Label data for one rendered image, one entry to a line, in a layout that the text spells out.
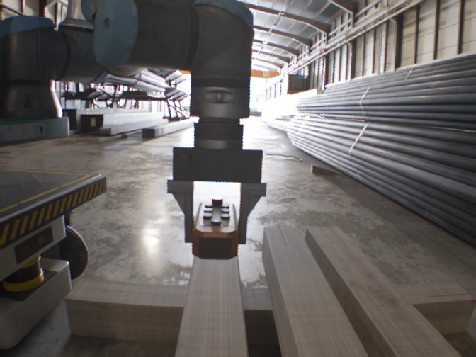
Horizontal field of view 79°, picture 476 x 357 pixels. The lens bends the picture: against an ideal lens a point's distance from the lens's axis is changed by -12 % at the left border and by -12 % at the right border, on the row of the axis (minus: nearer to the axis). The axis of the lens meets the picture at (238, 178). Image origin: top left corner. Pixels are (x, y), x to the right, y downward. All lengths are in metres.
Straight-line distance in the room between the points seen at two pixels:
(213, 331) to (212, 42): 0.41
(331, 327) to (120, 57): 0.49
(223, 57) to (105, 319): 0.62
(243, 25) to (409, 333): 0.52
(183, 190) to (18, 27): 0.66
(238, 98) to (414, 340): 0.45
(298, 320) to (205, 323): 0.15
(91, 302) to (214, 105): 0.54
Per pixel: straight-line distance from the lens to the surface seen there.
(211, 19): 0.45
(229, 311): 0.56
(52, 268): 0.90
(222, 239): 0.48
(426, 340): 0.58
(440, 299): 0.93
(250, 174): 0.47
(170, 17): 0.43
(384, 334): 0.56
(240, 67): 0.45
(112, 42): 0.41
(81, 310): 0.82
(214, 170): 0.47
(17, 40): 0.97
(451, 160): 1.65
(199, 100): 0.45
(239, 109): 0.45
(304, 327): 0.54
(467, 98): 1.75
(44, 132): 0.95
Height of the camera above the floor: 0.52
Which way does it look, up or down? 12 degrees down
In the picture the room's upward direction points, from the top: 3 degrees clockwise
